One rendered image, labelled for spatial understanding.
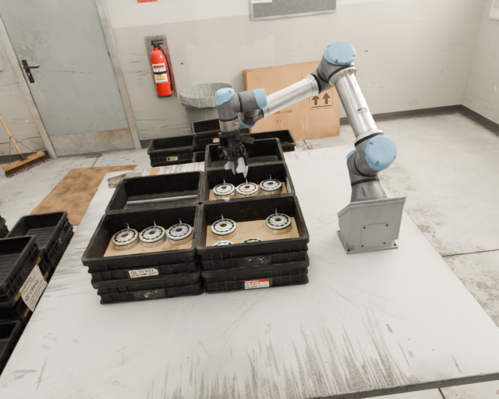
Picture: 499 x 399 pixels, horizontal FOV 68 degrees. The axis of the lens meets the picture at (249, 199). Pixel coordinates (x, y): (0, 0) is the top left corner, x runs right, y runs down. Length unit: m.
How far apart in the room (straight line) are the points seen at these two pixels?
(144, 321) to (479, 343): 1.10
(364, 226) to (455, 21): 3.73
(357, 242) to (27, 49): 3.92
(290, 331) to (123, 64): 3.63
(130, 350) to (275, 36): 3.58
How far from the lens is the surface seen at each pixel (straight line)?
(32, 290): 2.30
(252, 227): 1.52
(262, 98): 1.45
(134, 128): 4.56
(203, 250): 1.29
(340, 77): 1.55
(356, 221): 1.50
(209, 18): 4.24
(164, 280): 1.40
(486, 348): 1.41
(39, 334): 1.58
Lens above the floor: 1.74
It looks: 32 degrees down
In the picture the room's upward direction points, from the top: 6 degrees counter-clockwise
